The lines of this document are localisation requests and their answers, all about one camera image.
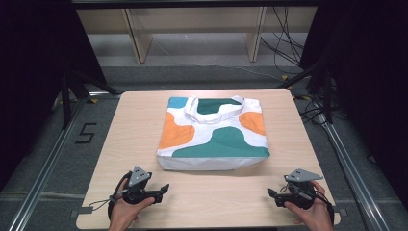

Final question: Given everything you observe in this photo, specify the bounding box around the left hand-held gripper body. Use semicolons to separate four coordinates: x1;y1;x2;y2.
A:
122;165;154;205

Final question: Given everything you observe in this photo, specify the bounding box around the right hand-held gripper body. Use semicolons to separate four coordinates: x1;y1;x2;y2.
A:
283;167;324;211

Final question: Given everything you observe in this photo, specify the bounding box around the white orange green tote bag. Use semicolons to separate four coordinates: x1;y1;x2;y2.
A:
156;94;271;171

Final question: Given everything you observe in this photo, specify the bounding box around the person's right hand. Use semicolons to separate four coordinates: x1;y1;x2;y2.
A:
283;180;335;231

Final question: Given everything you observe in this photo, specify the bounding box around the person's left hand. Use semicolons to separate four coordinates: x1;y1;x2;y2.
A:
108;192;156;231

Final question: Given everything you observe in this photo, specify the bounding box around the black tripod stand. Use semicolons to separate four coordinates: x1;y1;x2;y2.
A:
276;59;335;125
60;67;120;130

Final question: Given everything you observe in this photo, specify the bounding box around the black curtain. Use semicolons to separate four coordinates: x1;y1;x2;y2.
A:
298;0;408;213
0;0;108;193

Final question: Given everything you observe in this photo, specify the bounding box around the light wooden shelf unit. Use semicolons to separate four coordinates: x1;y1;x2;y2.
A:
76;5;319;64

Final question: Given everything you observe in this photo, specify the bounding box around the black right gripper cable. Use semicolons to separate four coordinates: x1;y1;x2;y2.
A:
315;188;337;225

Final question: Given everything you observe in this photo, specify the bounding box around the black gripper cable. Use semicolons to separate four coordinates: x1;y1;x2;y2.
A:
88;170;134;220
315;188;337;225

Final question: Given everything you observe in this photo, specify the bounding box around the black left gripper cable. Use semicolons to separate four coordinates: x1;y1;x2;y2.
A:
88;170;134;220

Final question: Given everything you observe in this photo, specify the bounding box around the aluminium floor rail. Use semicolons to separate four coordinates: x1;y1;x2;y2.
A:
7;91;121;231
315;113;392;231

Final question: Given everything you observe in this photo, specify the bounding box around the bundle of black floor cables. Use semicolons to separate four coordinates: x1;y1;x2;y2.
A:
259;5;306;75

